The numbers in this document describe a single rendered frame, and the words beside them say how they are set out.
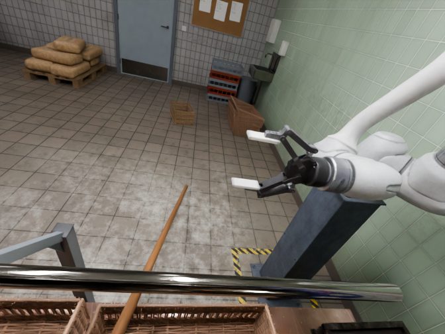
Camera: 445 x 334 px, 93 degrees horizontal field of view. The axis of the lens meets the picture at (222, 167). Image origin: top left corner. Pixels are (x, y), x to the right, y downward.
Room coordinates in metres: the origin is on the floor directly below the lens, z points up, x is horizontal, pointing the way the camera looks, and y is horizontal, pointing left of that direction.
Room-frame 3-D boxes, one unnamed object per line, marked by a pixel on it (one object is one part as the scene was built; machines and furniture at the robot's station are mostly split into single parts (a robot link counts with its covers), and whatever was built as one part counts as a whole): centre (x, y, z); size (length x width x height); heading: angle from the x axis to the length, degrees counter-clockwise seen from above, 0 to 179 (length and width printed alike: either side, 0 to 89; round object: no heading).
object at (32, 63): (3.37, 3.25, 0.22); 0.62 x 0.36 x 0.15; 18
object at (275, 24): (4.71, -0.22, 1.45); 0.28 x 0.11 x 0.36; 13
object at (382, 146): (0.86, -0.62, 1.17); 0.18 x 0.16 x 0.22; 52
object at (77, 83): (3.70, 3.13, 0.07); 1.20 x 0.80 x 0.14; 13
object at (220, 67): (4.59, 0.45, 0.68); 0.60 x 0.40 x 0.15; 103
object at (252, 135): (0.43, -0.07, 1.31); 0.07 x 0.03 x 0.01; 103
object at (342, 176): (0.47, -0.27, 1.24); 0.09 x 0.06 x 0.09; 13
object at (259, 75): (4.20, -0.21, 0.69); 0.46 x 0.36 x 0.94; 13
